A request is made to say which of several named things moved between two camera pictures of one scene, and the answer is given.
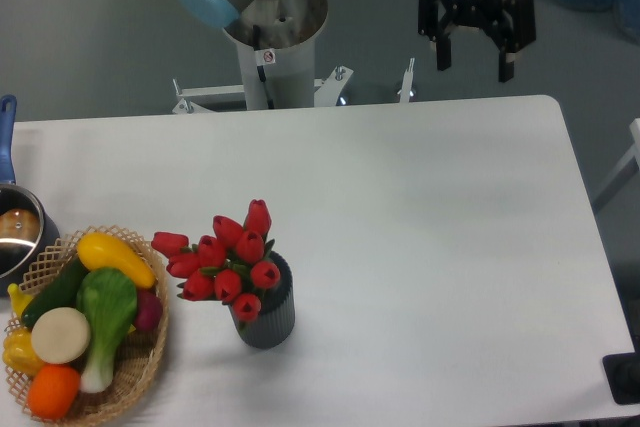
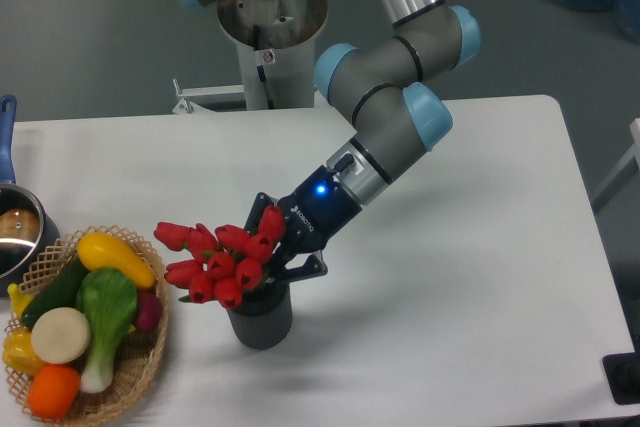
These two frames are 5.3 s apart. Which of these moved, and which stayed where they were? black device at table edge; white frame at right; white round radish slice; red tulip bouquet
Moved: red tulip bouquet
Stayed: white frame at right; white round radish slice; black device at table edge
